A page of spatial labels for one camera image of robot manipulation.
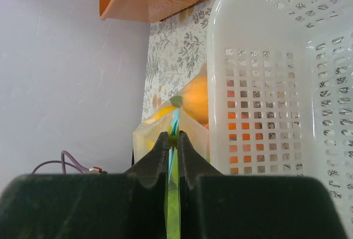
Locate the yellow lemon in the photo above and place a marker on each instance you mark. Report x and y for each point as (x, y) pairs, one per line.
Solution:
(158, 125)

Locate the bumpy green lime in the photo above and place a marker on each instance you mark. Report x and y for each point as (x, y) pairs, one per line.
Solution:
(173, 211)

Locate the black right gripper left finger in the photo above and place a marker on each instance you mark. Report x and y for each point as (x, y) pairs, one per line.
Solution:
(127, 205)

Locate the orange tangerine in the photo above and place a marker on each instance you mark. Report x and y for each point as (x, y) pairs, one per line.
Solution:
(236, 140)

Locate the clear zip top bag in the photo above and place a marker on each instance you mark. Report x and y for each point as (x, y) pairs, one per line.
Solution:
(176, 121)

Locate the white perforated plastic basket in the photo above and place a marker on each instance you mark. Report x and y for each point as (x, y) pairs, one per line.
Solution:
(281, 84)

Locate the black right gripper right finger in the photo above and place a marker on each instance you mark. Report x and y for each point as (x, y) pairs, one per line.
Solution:
(217, 206)

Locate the orange yellow peach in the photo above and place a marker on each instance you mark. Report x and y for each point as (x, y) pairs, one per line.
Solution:
(193, 99)

